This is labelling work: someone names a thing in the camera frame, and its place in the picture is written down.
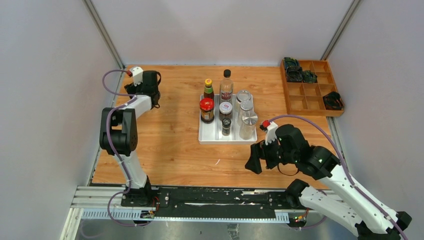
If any purple cable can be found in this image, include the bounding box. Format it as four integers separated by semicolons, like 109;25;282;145
101;69;137;228
259;114;410;240

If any wooden compartment organizer box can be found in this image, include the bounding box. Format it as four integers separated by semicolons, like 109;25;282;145
280;58;344;117

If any silver-lid glass jar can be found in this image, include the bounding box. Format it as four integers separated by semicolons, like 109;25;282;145
239;111;258;140

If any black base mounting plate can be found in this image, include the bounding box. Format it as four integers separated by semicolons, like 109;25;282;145
120;186;307;221

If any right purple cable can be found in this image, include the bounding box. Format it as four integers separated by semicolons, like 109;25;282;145
259;114;410;240

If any white divided plastic tray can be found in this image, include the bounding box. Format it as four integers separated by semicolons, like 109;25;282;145
198;105;258;145

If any clear lidded glass jar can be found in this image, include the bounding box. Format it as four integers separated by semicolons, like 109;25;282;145
234;89;252;112

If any brown jar white lid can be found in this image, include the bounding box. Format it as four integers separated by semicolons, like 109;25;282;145
219;101;233;121

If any green cable bundle small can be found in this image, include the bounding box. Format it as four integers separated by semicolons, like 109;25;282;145
302;70;318;84

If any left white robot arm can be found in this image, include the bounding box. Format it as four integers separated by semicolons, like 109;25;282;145
99;66;162;207

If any black-cap clear sauce bottle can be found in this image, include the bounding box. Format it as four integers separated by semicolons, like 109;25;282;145
219;69;234;104

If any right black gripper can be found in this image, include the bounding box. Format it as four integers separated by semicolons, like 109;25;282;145
244;133;298;174

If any small black-cap bottle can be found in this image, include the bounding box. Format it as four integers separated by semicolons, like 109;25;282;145
221;117;232;136

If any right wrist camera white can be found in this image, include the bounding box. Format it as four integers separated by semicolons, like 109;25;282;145
263;121;279;145

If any black cable bundle middle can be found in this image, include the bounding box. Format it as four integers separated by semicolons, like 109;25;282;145
285;65;304;83

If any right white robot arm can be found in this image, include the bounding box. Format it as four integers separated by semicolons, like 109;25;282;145
245;121;412;240

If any white-lid spice shaker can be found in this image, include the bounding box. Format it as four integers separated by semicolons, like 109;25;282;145
237;100;255;126

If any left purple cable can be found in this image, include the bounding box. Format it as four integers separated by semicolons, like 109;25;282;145
101;69;137;228

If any green black cable bundle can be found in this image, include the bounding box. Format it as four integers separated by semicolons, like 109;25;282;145
282;56;301;70

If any black cable bundle right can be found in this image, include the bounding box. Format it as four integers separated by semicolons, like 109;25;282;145
322;91;343;111

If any red-lid sauce jar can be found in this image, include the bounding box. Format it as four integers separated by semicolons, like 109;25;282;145
199;97;215;124

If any yellow-cap green bottle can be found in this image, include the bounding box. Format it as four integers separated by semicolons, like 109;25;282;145
203;78;215;100

